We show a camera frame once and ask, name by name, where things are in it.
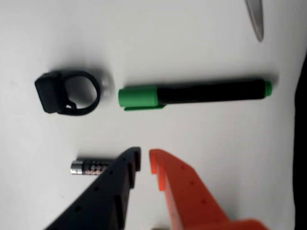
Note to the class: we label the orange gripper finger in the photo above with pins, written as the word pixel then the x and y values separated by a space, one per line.
pixel 187 191

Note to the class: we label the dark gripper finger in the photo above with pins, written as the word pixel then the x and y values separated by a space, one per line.
pixel 103 198

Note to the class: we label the green marker black barrel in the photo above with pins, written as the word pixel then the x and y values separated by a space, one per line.
pixel 192 93

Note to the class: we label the black AA battery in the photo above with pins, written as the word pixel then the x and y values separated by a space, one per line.
pixel 88 167

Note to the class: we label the black fabric bag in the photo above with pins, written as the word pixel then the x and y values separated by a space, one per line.
pixel 303 167

